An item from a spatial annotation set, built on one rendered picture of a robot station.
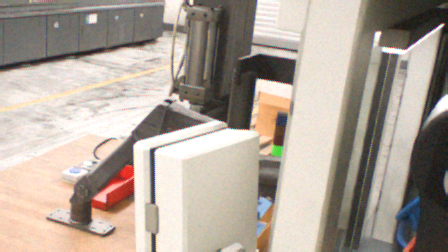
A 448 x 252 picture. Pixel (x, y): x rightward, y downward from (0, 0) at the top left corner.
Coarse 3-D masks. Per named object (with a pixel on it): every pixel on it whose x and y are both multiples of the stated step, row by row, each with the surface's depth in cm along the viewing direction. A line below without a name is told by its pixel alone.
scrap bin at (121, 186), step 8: (128, 168) 204; (120, 176) 206; (128, 176) 205; (112, 184) 201; (120, 184) 202; (128, 184) 192; (104, 192) 194; (112, 192) 183; (120, 192) 188; (128, 192) 193; (96, 200) 182; (104, 200) 188; (112, 200) 184; (120, 200) 189; (96, 208) 183; (104, 208) 182
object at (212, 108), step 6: (192, 102) 190; (210, 102) 211; (216, 102) 210; (222, 102) 209; (192, 108) 191; (198, 108) 191; (204, 108) 199; (210, 108) 199; (216, 108) 199; (222, 108) 205; (204, 114) 191; (210, 114) 195; (216, 114) 201; (168, 132) 193
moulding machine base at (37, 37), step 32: (0, 0) 711; (96, 0) 877; (128, 0) 952; (160, 0) 1040; (0, 32) 722; (32, 32) 771; (64, 32) 828; (96, 32) 894; (128, 32) 972; (160, 32) 1065; (0, 64) 734
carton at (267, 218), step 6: (258, 204) 183; (270, 210) 182; (264, 216) 183; (270, 216) 182; (264, 222) 184; (270, 222) 169; (264, 228) 165; (270, 228) 170; (264, 234) 165; (258, 240) 160; (264, 240) 167; (258, 246) 161; (264, 246) 168
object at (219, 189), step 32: (192, 128) 79; (224, 128) 81; (160, 160) 70; (192, 160) 68; (224, 160) 73; (256, 160) 79; (160, 192) 71; (192, 192) 69; (224, 192) 75; (256, 192) 81; (160, 224) 72; (192, 224) 70; (224, 224) 76; (256, 224) 82
